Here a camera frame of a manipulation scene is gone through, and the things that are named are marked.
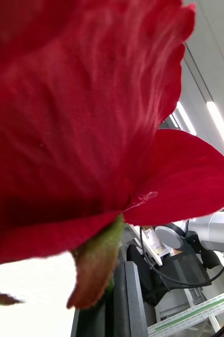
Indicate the red rose green stem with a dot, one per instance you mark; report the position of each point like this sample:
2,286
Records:
77,118

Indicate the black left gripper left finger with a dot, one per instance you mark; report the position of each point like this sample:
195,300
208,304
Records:
96,322

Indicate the black mesh office chair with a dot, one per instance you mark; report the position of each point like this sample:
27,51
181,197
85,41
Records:
188,268

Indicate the white rail with green strip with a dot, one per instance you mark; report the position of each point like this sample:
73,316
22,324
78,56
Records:
196,312

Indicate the long ceiling light strip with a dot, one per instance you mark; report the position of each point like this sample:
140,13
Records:
186,118
221,126

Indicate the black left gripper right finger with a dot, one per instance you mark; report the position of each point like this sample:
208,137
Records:
133,302

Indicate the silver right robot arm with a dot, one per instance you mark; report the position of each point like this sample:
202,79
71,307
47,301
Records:
219,231

